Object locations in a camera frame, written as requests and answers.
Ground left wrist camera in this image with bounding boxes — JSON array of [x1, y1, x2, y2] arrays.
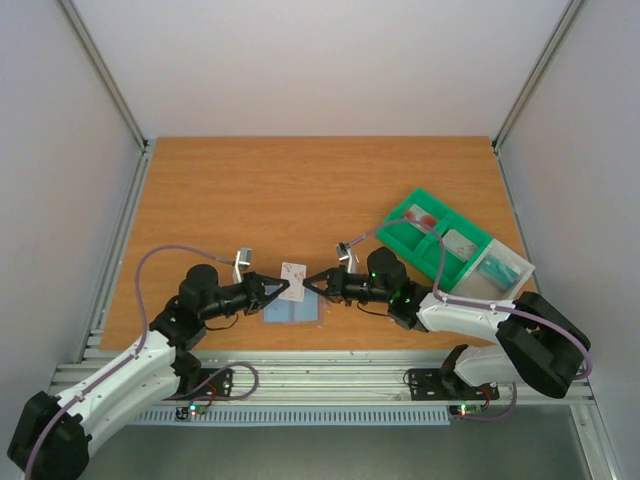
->
[[232, 247, 252, 284]]

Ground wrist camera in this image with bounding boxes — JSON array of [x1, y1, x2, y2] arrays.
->
[[232, 247, 252, 284], [336, 242, 358, 274]]

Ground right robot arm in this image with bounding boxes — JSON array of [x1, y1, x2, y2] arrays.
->
[[303, 247, 590, 399]]

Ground aluminium corner post right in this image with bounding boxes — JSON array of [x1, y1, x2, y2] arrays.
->
[[491, 0, 587, 155]]

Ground controller board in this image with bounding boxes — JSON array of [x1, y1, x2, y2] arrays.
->
[[174, 404, 208, 421], [449, 403, 485, 417]]

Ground aluminium corner post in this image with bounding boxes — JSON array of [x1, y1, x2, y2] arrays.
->
[[491, 0, 587, 155], [56, 0, 149, 153]]

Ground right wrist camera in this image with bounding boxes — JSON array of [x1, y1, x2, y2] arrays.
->
[[336, 242, 358, 274]]

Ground teal cards stack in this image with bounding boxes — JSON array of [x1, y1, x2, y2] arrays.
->
[[478, 255, 520, 291]]

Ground right controller board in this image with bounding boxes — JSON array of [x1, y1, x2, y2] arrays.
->
[[449, 403, 485, 417]]

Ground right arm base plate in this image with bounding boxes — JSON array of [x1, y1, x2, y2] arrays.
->
[[403, 368, 500, 401]]

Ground red white cards stack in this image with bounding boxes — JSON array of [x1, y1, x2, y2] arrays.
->
[[404, 204, 438, 227]]

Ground left controller board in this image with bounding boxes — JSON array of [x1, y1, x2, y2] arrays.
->
[[174, 404, 208, 421]]

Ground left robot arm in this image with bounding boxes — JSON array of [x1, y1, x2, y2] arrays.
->
[[7, 264, 290, 479]]

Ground aluminium corner post left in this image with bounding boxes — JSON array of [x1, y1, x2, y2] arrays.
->
[[56, 0, 149, 153]]

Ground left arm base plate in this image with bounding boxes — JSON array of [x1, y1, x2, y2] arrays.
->
[[169, 368, 234, 400]]

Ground green bin far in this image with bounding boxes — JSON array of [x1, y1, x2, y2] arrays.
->
[[376, 188, 452, 266]]

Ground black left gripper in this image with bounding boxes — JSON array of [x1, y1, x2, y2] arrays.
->
[[201, 271, 290, 321]]

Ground grey slotted cable duct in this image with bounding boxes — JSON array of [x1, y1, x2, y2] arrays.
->
[[131, 405, 450, 428]]

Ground white translucent bin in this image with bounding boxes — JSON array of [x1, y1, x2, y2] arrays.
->
[[451, 239, 535, 300]]

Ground aluminium table edge rail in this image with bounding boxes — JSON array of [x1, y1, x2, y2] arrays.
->
[[48, 348, 595, 406]]

